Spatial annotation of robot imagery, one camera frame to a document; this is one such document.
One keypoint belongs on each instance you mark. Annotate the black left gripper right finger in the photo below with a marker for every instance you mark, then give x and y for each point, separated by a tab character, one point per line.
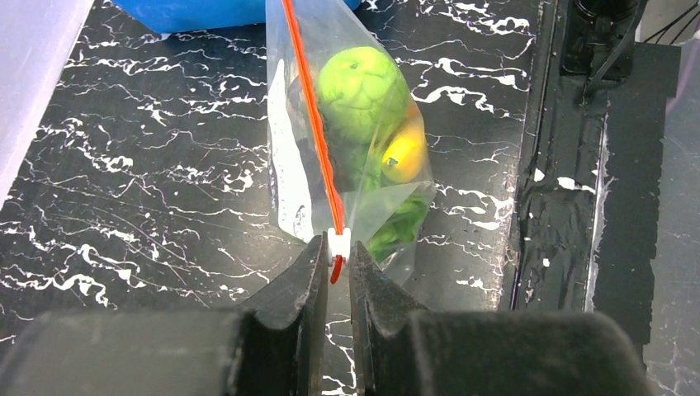
403	348

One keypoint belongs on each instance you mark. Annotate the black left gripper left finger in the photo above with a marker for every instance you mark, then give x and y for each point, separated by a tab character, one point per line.
271	344

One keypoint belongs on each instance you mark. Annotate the yellow toy banana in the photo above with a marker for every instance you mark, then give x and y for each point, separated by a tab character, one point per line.
405	155

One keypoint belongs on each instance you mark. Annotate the clear orange zip top bag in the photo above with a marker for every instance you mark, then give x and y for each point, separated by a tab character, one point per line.
347	142

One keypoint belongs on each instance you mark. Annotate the light green toy fruit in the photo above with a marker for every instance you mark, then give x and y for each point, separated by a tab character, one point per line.
362	95

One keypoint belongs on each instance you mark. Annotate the green toy lettuce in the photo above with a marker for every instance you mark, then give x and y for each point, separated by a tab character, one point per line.
385	215

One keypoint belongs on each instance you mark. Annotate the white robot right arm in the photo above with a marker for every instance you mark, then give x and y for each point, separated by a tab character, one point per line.
600	38

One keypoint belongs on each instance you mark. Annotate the blue plastic bin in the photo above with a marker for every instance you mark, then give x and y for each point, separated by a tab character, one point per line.
165	17

